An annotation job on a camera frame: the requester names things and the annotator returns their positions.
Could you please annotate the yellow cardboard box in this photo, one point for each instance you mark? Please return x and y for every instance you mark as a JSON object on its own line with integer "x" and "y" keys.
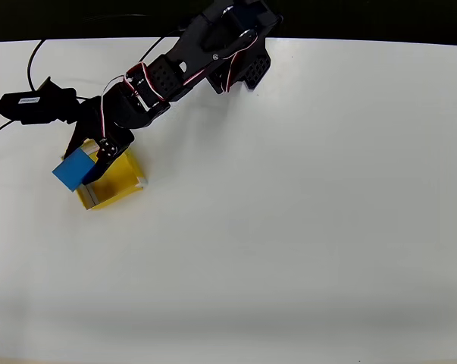
{"x": 114, "y": 186}

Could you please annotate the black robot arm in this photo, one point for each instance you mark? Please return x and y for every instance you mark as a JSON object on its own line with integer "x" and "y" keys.
{"x": 198, "y": 49}

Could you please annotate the blue rectangular block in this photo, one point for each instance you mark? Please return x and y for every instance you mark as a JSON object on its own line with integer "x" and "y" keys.
{"x": 73, "y": 169}

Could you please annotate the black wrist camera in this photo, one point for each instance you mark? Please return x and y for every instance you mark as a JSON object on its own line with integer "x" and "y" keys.
{"x": 35, "y": 106}

